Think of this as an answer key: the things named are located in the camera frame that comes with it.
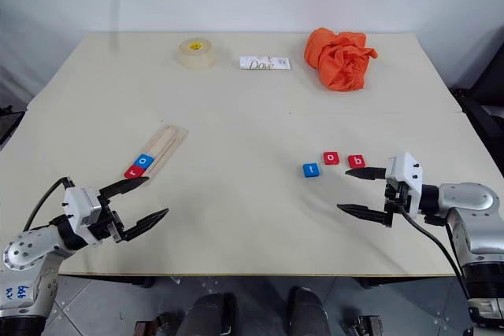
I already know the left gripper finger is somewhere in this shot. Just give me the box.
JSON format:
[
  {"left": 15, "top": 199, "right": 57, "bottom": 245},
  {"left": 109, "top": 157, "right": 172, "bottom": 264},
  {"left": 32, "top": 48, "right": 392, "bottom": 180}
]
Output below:
[
  {"left": 98, "top": 176, "right": 151, "bottom": 200},
  {"left": 119, "top": 208, "right": 170, "bottom": 244}
]

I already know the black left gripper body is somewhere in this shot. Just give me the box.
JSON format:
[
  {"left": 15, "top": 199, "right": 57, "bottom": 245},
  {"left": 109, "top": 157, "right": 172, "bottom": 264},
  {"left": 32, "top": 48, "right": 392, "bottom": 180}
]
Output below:
[{"left": 88, "top": 190, "right": 127, "bottom": 244}]

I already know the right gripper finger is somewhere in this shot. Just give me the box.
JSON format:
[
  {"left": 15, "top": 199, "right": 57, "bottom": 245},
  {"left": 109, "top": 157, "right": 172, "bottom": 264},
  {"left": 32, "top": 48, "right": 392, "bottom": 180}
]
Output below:
[
  {"left": 344, "top": 166, "right": 389, "bottom": 182},
  {"left": 335, "top": 203, "right": 389, "bottom": 227}
]

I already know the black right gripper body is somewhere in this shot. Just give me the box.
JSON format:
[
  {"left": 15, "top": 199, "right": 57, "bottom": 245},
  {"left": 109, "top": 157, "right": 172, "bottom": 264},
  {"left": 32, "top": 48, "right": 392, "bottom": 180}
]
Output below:
[{"left": 382, "top": 178, "right": 412, "bottom": 229}]

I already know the red letter tile b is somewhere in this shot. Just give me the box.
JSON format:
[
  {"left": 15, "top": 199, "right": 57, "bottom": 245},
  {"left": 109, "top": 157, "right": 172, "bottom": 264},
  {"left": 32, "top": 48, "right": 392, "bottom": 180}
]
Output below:
[{"left": 347, "top": 153, "right": 369, "bottom": 169}]

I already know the blue letter tile o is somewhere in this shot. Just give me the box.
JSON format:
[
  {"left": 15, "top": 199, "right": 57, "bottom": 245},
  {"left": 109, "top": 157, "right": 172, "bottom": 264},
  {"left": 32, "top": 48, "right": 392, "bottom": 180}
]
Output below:
[{"left": 133, "top": 153, "right": 155, "bottom": 169}]

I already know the blue letter tile t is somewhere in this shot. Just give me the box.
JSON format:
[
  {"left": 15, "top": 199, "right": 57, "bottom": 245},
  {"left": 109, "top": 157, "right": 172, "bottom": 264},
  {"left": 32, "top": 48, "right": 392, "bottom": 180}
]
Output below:
[{"left": 302, "top": 162, "right": 323, "bottom": 179}]

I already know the wooden tile rack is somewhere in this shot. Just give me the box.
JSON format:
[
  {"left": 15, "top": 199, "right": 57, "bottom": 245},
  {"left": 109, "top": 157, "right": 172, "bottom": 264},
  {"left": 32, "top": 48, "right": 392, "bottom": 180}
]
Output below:
[{"left": 120, "top": 124, "right": 190, "bottom": 180}]

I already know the brown floor object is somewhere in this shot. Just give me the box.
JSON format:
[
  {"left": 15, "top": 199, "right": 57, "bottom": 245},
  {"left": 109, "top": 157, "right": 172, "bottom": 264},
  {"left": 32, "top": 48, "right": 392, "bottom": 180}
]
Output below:
[
  {"left": 343, "top": 313, "right": 384, "bottom": 336},
  {"left": 132, "top": 311, "right": 173, "bottom": 336}
]

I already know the dark rounded shape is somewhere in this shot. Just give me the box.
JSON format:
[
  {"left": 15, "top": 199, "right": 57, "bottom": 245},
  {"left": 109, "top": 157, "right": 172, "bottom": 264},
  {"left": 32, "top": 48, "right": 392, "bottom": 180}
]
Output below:
[
  {"left": 286, "top": 286, "right": 330, "bottom": 336},
  {"left": 183, "top": 292, "right": 238, "bottom": 336}
]

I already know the crumpled orange cloth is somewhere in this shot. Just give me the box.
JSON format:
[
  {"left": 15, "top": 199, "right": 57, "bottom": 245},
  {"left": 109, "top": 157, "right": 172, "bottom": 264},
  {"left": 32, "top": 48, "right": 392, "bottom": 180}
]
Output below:
[{"left": 303, "top": 27, "right": 380, "bottom": 94}]

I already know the dark box beside table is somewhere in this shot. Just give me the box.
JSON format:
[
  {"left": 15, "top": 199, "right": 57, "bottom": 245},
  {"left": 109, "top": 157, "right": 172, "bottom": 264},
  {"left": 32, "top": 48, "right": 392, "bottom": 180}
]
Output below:
[{"left": 0, "top": 105, "right": 25, "bottom": 145}]

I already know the clear tape roll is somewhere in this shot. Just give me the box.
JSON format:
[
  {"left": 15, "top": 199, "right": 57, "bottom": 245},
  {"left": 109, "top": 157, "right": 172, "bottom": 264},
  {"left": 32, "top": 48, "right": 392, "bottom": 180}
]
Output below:
[{"left": 175, "top": 36, "right": 217, "bottom": 72}]

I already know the white Dove packet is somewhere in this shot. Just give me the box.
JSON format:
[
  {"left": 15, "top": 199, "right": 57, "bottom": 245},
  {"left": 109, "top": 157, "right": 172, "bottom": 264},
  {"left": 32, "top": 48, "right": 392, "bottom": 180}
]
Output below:
[{"left": 239, "top": 54, "right": 292, "bottom": 72}]

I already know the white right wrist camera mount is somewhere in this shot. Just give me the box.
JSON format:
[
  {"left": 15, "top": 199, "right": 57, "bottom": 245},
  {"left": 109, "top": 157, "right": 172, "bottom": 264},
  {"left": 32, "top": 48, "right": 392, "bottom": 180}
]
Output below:
[{"left": 384, "top": 152, "right": 424, "bottom": 220}]

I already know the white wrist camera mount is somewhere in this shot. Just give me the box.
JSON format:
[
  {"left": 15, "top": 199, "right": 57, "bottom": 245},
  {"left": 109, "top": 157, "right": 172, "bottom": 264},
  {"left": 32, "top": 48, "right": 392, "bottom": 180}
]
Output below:
[
  {"left": 384, "top": 152, "right": 424, "bottom": 220},
  {"left": 61, "top": 186, "right": 104, "bottom": 246}
]

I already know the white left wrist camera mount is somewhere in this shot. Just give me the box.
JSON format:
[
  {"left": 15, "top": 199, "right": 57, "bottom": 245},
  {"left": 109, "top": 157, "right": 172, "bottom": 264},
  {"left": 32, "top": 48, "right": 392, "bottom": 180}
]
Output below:
[{"left": 61, "top": 186, "right": 104, "bottom": 246}]

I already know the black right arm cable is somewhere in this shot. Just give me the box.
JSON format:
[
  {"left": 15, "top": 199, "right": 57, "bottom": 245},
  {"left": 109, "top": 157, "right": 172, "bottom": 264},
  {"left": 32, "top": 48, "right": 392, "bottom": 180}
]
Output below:
[{"left": 400, "top": 209, "right": 473, "bottom": 302}]

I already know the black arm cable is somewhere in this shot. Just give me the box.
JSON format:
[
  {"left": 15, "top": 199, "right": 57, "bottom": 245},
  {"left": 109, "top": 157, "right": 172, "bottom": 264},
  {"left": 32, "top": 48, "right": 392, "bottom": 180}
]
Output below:
[
  {"left": 22, "top": 177, "right": 76, "bottom": 231},
  {"left": 400, "top": 209, "right": 473, "bottom": 302}
]

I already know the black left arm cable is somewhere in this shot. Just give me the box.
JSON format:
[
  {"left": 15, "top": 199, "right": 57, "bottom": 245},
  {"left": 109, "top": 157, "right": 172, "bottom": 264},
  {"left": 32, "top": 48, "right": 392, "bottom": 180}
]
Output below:
[{"left": 22, "top": 177, "right": 76, "bottom": 231}]

